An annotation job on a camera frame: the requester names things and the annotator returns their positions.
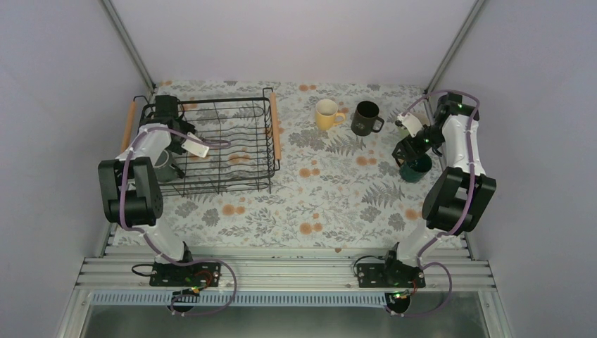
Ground dark teal glossy mug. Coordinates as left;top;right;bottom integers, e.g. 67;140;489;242
399;154;433;183

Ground grey green mug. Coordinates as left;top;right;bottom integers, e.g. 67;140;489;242
153;149;185;183

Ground black matte mug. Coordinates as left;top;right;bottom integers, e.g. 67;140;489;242
351;101;384;137

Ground yellow ceramic mug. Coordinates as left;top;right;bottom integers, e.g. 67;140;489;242
315;99;346;131

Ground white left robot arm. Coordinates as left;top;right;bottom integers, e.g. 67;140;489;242
98;95;196;285

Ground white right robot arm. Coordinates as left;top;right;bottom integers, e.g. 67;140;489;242
381;89;496;287

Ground floral table mat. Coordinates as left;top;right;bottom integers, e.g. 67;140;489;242
158;81;441;249

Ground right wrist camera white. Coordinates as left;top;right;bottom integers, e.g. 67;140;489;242
397;112;424;137

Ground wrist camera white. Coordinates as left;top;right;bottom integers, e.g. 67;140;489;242
181;132;210;158
397;112;424;137

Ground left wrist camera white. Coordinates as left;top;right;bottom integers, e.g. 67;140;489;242
181;132;210;158

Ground wooden rack handle left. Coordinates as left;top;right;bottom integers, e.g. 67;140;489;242
120;100;137;152

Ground wooden rack handle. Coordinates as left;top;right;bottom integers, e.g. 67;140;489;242
120;100;137;152
270;92;282;161

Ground black wire dish rack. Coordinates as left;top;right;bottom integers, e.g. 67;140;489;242
139;87;279;196

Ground wooden rack handle right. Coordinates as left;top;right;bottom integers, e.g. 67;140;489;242
270;92;282;161

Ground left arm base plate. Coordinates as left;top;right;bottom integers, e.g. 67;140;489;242
149;262;222;288

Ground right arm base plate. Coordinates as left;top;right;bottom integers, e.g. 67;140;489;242
356;261;426;288

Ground aluminium rail frame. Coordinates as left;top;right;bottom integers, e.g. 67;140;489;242
56;0;514;338

